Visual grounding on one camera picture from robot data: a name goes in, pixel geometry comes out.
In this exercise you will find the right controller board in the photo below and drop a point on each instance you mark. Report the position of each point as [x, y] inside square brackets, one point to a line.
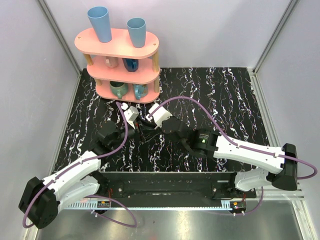
[239, 205]

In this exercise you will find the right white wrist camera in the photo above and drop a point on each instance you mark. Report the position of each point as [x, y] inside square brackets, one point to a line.
[159, 116]

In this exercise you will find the left controller board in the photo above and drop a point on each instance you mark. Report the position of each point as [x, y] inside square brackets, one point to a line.
[101, 204]

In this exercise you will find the green ceramic mug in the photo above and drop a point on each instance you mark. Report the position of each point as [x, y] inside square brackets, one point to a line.
[119, 89]

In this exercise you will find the pink three-tier wooden shelf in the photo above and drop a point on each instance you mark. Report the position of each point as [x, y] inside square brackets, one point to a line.
[95, 52]

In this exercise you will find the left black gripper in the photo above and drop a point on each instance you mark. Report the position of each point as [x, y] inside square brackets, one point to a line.
[137, 127]

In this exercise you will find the dark blue mug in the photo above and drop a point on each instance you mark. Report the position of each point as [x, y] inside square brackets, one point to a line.
[131, 65]

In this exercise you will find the tall light blue cup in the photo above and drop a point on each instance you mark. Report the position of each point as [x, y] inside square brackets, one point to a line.
[100, 21]

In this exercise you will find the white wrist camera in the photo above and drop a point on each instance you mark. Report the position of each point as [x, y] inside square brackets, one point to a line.
[159, 116]
[130, 114]

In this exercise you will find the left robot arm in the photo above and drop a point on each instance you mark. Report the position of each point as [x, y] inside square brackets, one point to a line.
[43, 199]

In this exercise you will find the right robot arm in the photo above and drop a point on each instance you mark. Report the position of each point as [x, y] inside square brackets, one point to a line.
[275, 166]

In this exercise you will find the short light blue cup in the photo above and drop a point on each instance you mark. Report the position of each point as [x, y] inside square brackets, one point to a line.
[137, 31]

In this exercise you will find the blue butterfly mug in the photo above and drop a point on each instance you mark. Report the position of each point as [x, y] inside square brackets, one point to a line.
[140, 90]

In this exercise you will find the pink mug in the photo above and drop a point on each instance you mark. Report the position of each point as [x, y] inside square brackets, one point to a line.
[111, 62]

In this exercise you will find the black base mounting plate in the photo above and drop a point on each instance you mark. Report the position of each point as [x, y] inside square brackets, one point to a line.
[163, 190]

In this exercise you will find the controller board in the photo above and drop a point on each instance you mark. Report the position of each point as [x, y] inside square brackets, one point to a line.
[101, 204]
[239, 205]

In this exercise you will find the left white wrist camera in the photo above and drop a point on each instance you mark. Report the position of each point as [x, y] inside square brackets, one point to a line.
[130, 114]

